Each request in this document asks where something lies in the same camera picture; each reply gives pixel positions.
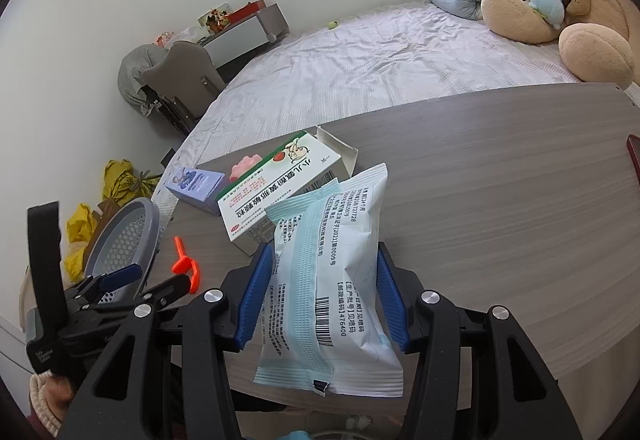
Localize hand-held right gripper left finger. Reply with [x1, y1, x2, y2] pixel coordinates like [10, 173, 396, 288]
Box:
[60, 245, 276, 440]

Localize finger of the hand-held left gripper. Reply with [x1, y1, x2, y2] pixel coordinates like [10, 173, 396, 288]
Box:
[141, 276, 195, 310]
[92, 264, 142, 293]

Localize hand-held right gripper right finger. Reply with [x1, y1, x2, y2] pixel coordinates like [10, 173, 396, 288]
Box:
[376, 241, 583, 440]

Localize grey mesh basket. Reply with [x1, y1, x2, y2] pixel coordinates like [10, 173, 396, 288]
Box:
[82, 197, 161, 306]

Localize face mask packet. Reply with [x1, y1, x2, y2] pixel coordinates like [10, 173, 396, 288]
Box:
[253, 163, 405, 397]

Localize person's left forearm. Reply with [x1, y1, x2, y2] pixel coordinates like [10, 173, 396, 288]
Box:
[29, 370, 76, 438]

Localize orange plastic clip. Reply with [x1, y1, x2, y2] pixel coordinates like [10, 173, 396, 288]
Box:
[170, 235, 201, 295]

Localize yellow bag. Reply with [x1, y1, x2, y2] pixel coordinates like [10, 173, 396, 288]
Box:
[102, 159, 161, 206]
[64, 203, 98, 283]

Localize brown cardboard piece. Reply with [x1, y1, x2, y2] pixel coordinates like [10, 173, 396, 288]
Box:
[97, 197, 121, 221]

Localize purple box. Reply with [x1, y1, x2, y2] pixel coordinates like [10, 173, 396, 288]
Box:
[164, 167, 227, 211]

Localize white medicine box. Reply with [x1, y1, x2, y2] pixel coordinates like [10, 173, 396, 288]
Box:
[216, 126, 359, 256]

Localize pink toy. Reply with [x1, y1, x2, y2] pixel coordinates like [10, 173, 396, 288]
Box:
[228, 153, 263, 182]

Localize grey clothes on chair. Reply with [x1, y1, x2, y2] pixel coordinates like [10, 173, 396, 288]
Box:
[118, 44, 168, 113]

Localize grey chair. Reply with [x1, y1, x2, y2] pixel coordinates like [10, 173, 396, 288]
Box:
[140, 40, 227, 133]

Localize bed with lilac sheet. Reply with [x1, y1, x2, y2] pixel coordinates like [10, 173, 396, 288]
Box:
[177, 0, 640, 181]

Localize white and grey desk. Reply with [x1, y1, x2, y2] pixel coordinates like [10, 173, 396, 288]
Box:
[200, 3, 290, 71]

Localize dark red phone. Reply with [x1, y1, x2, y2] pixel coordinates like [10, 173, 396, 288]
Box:
[627, 134, 640, 186]

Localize red box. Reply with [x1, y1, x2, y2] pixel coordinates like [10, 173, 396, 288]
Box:
[227, 0, 266, 18]

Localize large beige teddy bear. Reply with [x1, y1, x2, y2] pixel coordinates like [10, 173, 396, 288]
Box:
[481, 0, 640, 84]

